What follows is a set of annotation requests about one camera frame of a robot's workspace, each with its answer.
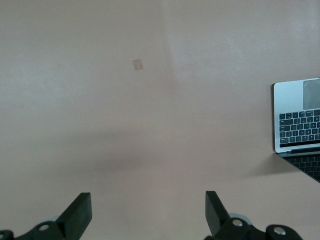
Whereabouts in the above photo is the silver laptop with black keyboard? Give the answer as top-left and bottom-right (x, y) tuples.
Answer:
(271, 77), (320, 185)

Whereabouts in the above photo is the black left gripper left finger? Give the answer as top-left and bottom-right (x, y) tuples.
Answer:
(0, 191), (93, 240)

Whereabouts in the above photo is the small brown tape patch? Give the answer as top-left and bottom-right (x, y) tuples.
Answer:
(132, 58), (144, 71)

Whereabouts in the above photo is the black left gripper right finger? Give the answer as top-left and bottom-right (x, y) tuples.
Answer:
(203, 190), (305, 240)

